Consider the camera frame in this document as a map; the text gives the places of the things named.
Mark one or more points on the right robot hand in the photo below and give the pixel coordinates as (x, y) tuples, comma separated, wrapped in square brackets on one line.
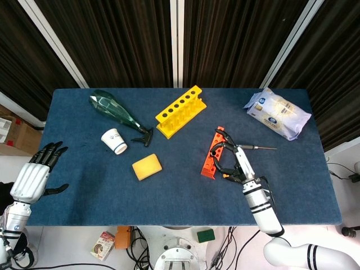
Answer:
[(244, 164)]

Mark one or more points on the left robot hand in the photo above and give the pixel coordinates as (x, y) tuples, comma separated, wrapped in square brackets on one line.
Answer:
[(29, 182)]

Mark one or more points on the silver black metal tool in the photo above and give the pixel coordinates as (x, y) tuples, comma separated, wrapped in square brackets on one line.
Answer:
[(249, 146)]

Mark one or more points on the small black flashlight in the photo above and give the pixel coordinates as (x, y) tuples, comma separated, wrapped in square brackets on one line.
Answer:
[(213, 153)]

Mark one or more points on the white paper cup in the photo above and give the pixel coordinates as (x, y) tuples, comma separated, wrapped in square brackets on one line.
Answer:
[(114, 140)]

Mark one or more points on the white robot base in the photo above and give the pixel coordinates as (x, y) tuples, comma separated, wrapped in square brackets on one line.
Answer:
[(177, 253)]

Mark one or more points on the orange plastic tool holder rack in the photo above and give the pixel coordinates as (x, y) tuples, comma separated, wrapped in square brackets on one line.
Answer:
[(208, 168)]

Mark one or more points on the black trouser leg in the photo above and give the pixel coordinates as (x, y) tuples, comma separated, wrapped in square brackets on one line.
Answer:
[(5, 194)]

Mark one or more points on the cardboard box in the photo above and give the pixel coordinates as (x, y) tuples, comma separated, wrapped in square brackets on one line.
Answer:
[(22, 135)]

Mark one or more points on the wet wipes pack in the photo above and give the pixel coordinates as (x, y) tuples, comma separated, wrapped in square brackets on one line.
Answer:
[(278, 112)]

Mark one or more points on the blue tablecloth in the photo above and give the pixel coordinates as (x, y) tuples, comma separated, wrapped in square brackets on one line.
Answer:
[(180, 197)]

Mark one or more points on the green block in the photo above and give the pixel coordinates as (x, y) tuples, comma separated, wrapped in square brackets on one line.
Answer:
[(205, 236)]

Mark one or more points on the yellow test tube rack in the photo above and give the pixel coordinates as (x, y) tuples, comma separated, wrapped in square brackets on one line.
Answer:
[(180, 112)]

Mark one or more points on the small red white carton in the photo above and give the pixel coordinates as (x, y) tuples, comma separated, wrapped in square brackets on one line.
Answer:
[(102, 246)]

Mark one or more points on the yellow sponge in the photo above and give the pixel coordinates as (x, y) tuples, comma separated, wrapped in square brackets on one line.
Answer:
[(147, 167)]

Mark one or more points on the orange plastic object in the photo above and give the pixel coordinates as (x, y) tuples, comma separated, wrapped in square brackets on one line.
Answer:
[(122, 239)]

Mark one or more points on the black power adapter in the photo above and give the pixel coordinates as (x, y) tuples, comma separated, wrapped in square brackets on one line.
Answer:
[(354, 177)]

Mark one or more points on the green spray bottle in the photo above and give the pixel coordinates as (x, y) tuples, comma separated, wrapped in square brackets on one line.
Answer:
[(112, 109)]

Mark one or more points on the black pleated curtain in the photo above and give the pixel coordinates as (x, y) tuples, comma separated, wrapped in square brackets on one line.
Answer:
[(126, 42)]

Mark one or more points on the white metal frame rail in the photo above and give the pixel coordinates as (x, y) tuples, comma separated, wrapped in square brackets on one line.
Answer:
[(19, 108), (343, 146)]

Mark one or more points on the white metal frame post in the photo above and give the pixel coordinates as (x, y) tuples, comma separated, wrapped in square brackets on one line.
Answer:
[(177, 42), (53, 42), (292, 42)]

